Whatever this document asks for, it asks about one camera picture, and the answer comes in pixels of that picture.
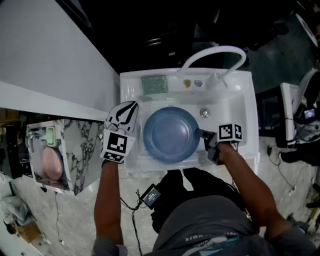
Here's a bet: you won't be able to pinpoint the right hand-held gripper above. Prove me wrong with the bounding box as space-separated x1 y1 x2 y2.
197 123 243 166

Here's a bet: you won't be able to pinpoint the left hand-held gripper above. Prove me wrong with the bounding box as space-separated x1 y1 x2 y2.
99 101 140 165

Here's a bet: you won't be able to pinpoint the blue large plate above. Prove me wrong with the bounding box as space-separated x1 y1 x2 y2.
142 106 201 165

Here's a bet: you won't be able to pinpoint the green scrub sponge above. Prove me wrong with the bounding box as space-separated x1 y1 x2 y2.
140 75 169 96

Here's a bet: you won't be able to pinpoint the pink large plate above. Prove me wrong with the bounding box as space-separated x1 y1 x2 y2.
40 147 64 182

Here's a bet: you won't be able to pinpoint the person's right forearm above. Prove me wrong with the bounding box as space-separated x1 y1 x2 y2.
216 141 286 241

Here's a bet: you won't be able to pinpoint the person's left forearm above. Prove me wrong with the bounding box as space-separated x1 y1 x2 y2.
93 159 126 247

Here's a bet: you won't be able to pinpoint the white plastic sink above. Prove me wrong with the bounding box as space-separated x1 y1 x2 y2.
119 66 260 177

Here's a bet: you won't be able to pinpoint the marble patterned cabinet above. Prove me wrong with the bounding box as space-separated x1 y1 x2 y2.
26 118 106 196

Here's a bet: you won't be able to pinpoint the person's black trousers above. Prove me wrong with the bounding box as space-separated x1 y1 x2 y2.
150 167 245 235

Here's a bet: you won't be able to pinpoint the dark grey metal stool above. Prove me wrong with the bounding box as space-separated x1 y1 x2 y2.
256 84 289 138

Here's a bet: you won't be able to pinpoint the green plastic holder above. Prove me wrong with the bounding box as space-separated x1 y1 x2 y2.
46 126 57 147

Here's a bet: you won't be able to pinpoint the black equipment case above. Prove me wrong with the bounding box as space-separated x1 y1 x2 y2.
82 0 199 74

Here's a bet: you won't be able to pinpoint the black device with screen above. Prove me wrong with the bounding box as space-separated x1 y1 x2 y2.
139 183 163 210

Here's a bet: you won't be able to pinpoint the white curved faucet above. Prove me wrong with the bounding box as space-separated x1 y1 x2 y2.
175 45 247 89

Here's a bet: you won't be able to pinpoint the person's grey t-shirt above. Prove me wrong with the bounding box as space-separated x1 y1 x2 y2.
91 194 319 256

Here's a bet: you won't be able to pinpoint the small lit screen device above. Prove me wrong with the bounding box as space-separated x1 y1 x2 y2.
303 108 317 120

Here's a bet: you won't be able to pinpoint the white egg shaped shell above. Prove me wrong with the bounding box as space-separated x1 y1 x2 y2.
294 68 320 119

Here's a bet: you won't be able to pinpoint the black office chair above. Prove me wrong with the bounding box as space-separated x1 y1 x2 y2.
194 0 291 52

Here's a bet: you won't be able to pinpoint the grey cloth pile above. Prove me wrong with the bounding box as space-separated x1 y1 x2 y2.
0 196 36 226

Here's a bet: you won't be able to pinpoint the cardboard box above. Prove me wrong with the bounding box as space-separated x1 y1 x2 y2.
14 221 43 244

